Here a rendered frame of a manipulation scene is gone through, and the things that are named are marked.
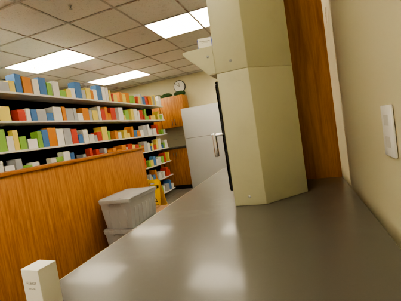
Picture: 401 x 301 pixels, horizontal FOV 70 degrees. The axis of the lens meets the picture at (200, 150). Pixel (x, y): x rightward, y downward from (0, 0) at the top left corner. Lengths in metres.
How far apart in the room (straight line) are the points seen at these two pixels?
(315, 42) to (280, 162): 0.58
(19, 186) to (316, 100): 2.33
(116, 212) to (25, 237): 0.89
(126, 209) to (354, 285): 2.78
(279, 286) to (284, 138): 0.63
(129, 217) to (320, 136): 2.29
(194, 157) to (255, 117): 5.32
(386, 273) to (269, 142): 0.57
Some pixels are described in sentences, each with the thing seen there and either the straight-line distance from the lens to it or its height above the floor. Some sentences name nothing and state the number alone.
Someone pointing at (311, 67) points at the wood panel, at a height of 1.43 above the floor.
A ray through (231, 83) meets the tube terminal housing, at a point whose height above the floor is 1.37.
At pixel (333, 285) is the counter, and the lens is 0.56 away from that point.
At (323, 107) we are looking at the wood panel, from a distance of 1.36.
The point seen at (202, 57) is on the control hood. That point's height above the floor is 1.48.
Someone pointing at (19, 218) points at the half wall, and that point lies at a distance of 2.79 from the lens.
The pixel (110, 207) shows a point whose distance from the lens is 3.26.
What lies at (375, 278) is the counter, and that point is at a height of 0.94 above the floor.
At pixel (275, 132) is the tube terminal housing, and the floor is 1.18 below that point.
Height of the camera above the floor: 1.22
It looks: 3 degrees down
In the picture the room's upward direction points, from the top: 9 degrees counter-clockwise
